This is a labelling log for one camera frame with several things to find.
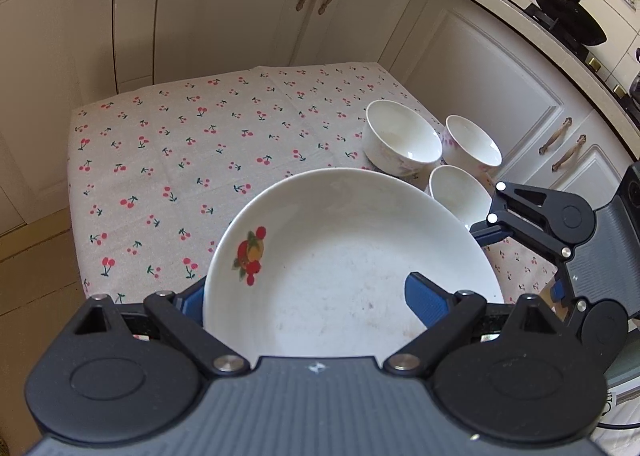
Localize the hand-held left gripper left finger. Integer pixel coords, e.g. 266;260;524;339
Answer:
69;281;252;379

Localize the cherry print tablecloth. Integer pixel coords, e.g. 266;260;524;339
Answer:
69;62;561;309

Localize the black wok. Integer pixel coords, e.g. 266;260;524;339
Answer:
531;0;608;48

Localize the white floral bowl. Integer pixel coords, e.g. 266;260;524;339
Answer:
363;99;444;177
426;165;493;229
440;114;502;172

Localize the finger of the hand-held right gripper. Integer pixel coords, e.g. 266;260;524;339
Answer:
469;180;577;260
550;266;590;322

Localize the deep white fruit-print plate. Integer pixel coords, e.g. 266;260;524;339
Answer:
202;167;505;358

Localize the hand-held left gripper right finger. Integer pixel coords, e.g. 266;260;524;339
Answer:
382;271;577;379

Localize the black gas stove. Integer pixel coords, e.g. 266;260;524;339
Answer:
524;3;640;119

